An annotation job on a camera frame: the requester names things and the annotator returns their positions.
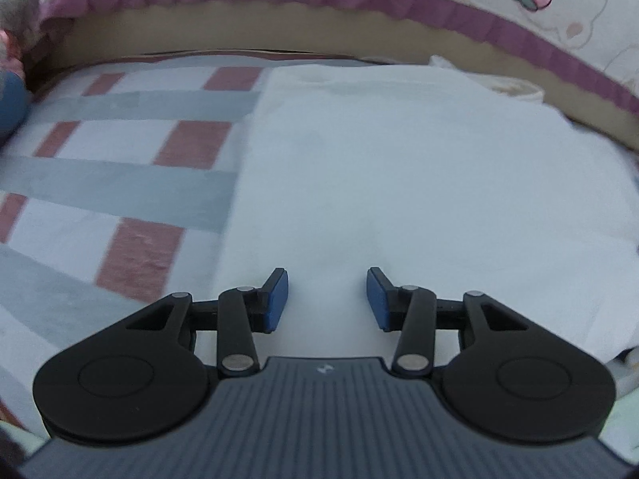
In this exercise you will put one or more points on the grey plush rabbit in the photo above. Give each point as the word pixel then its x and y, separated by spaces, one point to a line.
pixel 12 60

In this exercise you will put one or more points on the bear print blanket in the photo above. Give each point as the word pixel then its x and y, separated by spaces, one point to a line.
pixel 574 20

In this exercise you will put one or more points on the checked bed sheet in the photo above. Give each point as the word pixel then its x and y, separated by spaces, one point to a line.
pixel 125 169

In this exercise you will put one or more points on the cream white garment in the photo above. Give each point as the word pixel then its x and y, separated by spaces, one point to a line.
pixel 424 184

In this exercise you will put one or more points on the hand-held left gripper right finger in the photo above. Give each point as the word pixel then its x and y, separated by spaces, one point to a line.
pixel 377 299

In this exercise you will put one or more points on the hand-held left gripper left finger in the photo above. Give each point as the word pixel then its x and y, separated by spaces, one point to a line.
pixel 277 299

